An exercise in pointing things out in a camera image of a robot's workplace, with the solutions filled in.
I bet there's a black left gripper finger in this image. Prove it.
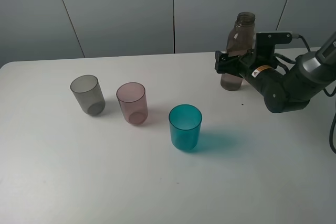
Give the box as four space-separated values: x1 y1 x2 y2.
215 60 239 73

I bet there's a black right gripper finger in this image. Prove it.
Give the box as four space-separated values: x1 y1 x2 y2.
215 51 240 63

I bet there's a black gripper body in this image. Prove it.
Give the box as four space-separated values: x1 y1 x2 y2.
237 49 278 80

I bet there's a brown translucent water bottle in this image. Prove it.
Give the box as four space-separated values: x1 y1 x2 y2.
221 12 256 91

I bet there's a teal translucent plastic cup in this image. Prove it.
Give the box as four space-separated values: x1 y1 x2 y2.
169 104 203 151

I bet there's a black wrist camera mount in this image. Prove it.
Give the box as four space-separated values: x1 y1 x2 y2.
254 31 292 68

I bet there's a grey translucent plastic cup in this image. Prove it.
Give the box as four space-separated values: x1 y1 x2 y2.
70 74 106 116

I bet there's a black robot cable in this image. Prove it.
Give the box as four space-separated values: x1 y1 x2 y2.
272 33 336 154

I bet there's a pink translucent plastic cup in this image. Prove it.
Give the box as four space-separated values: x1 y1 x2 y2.
116 82 148 125

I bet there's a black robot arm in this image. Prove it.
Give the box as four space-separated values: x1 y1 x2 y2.
215 31 335 113

